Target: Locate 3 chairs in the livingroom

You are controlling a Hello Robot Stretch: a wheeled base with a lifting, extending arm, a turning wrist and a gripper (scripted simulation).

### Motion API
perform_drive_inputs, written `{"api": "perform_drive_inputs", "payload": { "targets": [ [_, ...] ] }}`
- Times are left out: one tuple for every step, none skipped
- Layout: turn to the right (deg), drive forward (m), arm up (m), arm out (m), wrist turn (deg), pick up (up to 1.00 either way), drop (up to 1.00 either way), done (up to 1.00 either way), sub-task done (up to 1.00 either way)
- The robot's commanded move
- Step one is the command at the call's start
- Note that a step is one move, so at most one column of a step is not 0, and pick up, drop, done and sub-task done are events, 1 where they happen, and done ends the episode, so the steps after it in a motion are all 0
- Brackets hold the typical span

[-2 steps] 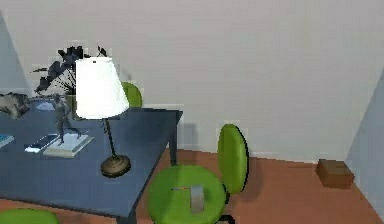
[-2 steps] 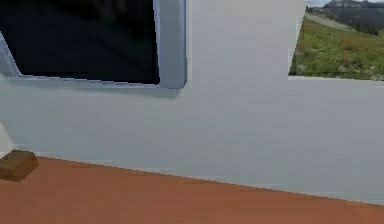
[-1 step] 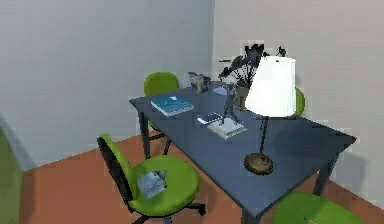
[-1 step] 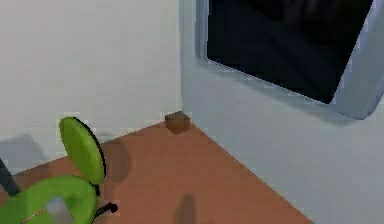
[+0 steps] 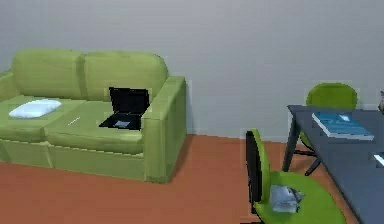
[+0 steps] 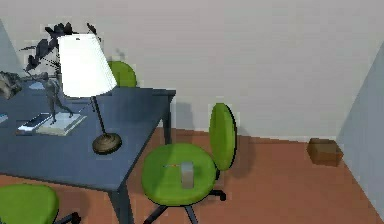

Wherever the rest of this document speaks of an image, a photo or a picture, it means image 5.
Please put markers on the black open laptop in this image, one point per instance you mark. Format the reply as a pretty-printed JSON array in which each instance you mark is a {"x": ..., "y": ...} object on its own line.
[{"x": 128, "y": 103}]

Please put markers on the green two-seat sofa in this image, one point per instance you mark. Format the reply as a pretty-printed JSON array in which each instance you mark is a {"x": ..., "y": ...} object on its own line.
[{"x": 100, "y": 140}]

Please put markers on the thin white pen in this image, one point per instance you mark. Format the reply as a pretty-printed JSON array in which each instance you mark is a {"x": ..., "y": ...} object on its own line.
[{"x": 74, "y": 120}]

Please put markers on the grey crumpled cloth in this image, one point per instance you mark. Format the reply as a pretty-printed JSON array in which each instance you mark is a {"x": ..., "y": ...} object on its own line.
[{"x": 285, "y": 199}]

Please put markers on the green chair with black back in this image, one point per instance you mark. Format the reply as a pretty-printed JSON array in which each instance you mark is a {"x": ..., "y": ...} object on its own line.
[{"x": 300, "y": 200}]

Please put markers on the green chair with black legs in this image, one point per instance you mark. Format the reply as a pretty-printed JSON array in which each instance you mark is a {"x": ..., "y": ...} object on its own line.
[{"x": 331, "y": 96}]

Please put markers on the blue book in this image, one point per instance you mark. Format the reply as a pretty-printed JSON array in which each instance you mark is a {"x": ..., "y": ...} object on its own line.
[{"x": 341, "y": 126}]

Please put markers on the white pillow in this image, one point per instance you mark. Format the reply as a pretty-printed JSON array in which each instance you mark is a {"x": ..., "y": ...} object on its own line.
[{"x": 35, "y": 108}]

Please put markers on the dark grey table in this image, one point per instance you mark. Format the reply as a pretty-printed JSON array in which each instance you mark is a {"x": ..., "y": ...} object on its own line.
[{"x": 346, "y": 160}]

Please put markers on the small white flat object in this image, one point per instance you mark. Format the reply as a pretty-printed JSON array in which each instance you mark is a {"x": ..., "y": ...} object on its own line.
[{"x": 379, "y": 159}]

